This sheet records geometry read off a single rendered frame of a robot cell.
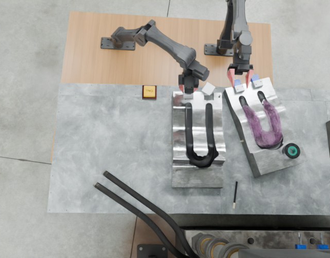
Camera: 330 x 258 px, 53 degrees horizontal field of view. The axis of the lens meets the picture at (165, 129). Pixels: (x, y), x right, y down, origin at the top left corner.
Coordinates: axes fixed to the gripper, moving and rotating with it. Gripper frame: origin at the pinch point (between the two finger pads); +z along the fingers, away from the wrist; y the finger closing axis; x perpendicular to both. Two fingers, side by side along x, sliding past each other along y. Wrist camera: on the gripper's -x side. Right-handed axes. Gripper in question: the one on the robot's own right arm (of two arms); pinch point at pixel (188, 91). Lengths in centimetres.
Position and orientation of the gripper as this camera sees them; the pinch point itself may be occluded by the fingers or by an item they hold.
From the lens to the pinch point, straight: 173.5
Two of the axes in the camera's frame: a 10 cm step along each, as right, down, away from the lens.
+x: 0.3, -8.2, 5.7
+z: 0.4, 5.7, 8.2
